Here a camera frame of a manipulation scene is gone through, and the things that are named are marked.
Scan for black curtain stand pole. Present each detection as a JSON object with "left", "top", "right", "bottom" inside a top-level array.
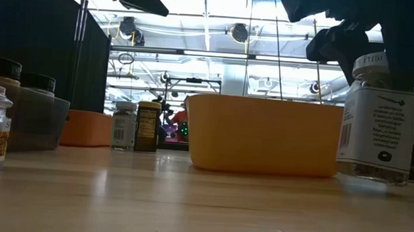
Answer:
[{"left": 69, "top": 0, "right": 89, "bottom": 105}]

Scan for black lid jar tan contents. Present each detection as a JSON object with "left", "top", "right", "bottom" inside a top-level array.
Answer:
[{"left": 0, "top": 55, "right": 23, "bottom": 88}]

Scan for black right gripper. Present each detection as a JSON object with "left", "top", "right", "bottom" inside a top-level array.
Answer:
[{"left": 303, "top": 0, "right": 414, "bottom": 92}]

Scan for grey translucent plastic bin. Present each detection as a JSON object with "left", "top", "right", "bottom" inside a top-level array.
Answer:
[{"left": 0, "top": 75, "right": 72, "bottom": 155}]

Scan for black curtain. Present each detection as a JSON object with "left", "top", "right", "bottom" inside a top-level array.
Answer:
[{"left": 0, "top": 0, "right": 114, "bottom": 114}]

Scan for thin black hanging cable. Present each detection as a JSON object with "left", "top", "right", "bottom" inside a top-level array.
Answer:
[{"left": 242, "top": 0, "right": 254, "bottom": 97}]

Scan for long ceiling light bar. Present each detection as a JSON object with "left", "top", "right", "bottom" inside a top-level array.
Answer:
[{"left": 109, "top": 44, "right": 414, "bottom": 72}]

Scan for white lid jar barcode label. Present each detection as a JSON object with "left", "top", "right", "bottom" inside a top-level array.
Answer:
[{"left": 109, "top": 100, "right": 138, "bottom": 153}]

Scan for person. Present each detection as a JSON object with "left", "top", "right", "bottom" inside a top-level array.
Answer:
[{"left": 169, "top": 94, "right": 191, "bottom": 144}]

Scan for everything bagel jar white lid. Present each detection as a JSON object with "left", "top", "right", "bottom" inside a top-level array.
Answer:
[{"left": 333, "top": 48, "right": 414, "bottom": 187}]

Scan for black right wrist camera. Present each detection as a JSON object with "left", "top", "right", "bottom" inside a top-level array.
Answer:
[{"left": 277, "top": 0, "right": 342, "bottom": 26}]

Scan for dark jar yellow lid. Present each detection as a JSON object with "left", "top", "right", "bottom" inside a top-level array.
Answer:
[{"left": 133, "top": 100, "right": 162, "bottom": 154}]

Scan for yellow plastic bin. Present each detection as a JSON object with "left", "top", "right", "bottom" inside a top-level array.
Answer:
[{"left": 184, "top": 92, "right": 345, "bottom": 179}]

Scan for black background rig frame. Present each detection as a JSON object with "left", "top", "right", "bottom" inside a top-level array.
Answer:
[{"left": 162, "top": 75, "right": 223, "bottom": 109}]

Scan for black lid spice jar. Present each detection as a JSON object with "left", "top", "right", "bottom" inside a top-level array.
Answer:
[{"left": 18, "top": 72, "right": 57, "bottom": 95}]

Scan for orange plastic bin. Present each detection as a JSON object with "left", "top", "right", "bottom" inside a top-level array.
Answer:
[{"left": 58, "top": 109, "right": 114, "bottom": 149}]

